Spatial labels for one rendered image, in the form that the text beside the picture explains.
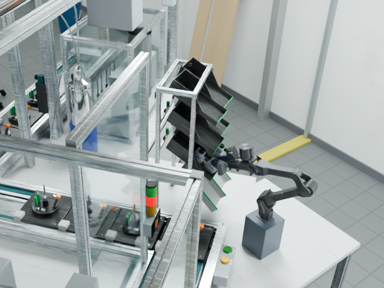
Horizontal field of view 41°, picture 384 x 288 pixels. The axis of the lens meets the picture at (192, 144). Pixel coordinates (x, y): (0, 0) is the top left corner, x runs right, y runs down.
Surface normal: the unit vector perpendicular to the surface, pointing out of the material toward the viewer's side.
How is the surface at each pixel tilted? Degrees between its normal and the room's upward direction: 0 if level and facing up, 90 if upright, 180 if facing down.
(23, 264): 0
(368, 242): 0
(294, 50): 90
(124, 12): 90
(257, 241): 90
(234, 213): 0
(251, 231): 90
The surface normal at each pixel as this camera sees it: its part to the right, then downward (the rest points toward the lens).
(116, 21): -0.24, 0.52
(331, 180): 0.05, -0.84
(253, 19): -0.77, 0.31
